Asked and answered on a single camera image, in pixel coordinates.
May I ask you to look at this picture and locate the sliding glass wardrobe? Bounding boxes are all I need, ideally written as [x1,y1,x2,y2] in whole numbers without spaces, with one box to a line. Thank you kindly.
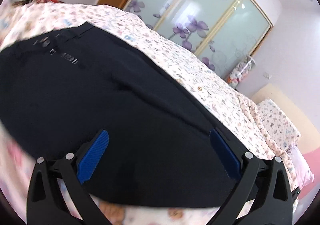
[124,0,272,78]

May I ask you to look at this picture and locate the black pants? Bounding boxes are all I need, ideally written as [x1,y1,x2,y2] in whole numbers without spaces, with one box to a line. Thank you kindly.
[1,23,236,208]

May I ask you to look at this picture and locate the pink pillow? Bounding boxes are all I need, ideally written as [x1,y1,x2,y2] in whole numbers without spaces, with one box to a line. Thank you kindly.
[287,146,315,189]

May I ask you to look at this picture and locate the floral pillow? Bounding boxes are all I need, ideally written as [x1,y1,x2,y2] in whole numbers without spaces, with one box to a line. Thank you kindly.
[257,98,302,151]

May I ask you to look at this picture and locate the stuffed toys basket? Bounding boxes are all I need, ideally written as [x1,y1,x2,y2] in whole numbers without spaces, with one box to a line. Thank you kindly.
[226,55,255,89]

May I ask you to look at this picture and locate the floral bed sheet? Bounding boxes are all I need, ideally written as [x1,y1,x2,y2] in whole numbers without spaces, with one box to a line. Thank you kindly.
[1,3,298,224]

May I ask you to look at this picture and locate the wall socket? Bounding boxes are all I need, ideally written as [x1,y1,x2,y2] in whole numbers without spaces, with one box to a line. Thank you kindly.
[263,72,272,80]

